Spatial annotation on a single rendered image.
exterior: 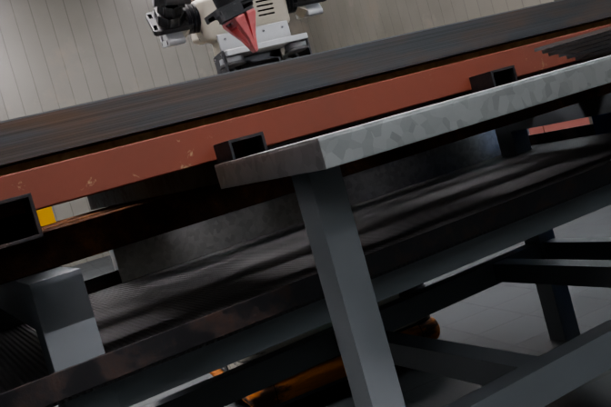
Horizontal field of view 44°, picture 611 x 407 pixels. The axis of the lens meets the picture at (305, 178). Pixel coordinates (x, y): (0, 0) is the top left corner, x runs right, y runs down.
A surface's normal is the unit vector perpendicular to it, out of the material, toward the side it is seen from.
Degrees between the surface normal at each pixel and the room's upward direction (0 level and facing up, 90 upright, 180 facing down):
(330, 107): 90
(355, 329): 90
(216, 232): 90
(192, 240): 90
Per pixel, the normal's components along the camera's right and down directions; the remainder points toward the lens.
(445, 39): 0.47, -0.08
